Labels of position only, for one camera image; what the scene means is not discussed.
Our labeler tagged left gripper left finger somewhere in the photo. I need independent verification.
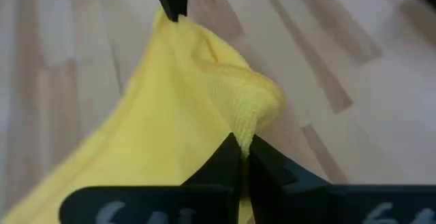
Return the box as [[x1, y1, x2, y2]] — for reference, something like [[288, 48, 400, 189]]
[[181, 133, 244, 224]]

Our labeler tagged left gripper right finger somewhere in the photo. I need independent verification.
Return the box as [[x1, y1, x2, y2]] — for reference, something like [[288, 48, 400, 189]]
[[249, 134, 330, 224]]

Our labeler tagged yellow microfiber towel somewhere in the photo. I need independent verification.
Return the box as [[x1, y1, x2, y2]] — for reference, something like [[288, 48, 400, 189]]
[[0, 7, 287, 224]]

